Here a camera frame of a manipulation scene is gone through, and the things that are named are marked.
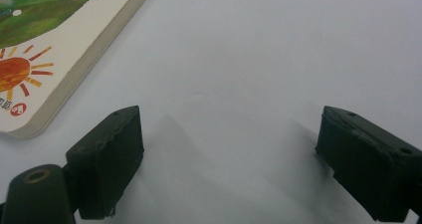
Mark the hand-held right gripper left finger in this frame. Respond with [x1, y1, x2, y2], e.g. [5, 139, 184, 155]
[65, 105, 145, 220]

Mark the white caterpillar picture book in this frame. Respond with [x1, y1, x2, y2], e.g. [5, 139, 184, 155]
[0, 0, 151, 140]

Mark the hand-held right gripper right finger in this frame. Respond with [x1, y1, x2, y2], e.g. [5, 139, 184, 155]
[315, 105, 422, 223]

